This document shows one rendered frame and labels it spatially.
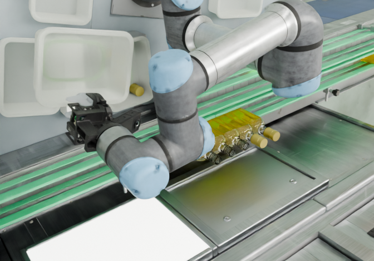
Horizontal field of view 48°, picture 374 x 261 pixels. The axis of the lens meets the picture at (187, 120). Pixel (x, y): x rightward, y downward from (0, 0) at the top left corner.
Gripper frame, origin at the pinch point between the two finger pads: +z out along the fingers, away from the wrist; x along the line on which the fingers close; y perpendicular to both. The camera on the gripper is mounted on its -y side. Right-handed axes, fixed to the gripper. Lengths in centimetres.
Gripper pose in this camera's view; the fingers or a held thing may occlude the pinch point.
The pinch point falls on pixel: (82, 99)
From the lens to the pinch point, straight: 100.8
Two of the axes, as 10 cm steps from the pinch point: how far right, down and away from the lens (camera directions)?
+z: -5.7, -4.4, 6.9
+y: -8.0, 1.0, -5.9
